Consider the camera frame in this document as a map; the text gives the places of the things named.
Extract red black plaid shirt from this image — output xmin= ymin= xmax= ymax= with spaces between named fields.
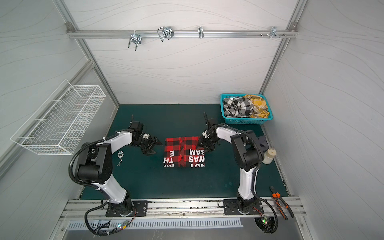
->
xmin=163 ymin=137 xmax=206 ymax=168

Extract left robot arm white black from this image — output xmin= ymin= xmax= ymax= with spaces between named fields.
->
xmin=68 ymin=120 xmax=161 ymax=237

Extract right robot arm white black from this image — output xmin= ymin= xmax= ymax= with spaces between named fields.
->
xmin=198 ymin=113 xmax=279 ymax=234

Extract teal plastic basket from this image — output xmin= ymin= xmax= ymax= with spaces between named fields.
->
xmin=220 ymin=94 xmax=274 ymax=125

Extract black white plaid shirt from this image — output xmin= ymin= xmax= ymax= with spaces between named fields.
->
xmin=223 ymin=97 xmax=255 ymax=118

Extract dark grey plastic part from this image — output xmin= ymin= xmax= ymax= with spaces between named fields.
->
xmin=257 ymin=135 xmax=270 ymax=152

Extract yellow plaid shirt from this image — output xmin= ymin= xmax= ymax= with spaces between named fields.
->
xmin=244 ymin=95 xmax=270 ymax=119

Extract white tape roll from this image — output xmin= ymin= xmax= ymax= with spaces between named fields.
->
xmin=262 ymin=148 xmax=277 ymax=165

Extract orange black pliers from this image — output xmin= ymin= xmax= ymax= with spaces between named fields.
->
xmin=270 ymin=186 xmax=295 ymax=221

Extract black round fan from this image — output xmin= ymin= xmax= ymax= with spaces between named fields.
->
xmin=254 ymin=217 xmax=278 ymax=234

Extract metal U-bolt clamp left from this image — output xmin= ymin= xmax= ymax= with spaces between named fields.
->
xmin=128 ymin=33 xmax=142 ymax=51

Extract small metal keychain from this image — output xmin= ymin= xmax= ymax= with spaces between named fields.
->
xmin=117 ymin=151 xmax=124 ymax=167

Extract white wire basket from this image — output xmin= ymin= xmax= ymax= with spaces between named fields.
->
xmin=10 ymin=80 xmax=106 ymax=156

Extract metal bracket right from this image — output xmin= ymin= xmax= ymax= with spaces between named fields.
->
xmin=260 ymin=27 xmax=287 ymax=39

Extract aluminium crossbar rail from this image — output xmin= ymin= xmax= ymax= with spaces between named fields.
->
xmin=67 ymin=29 xmax=299 ymax=39

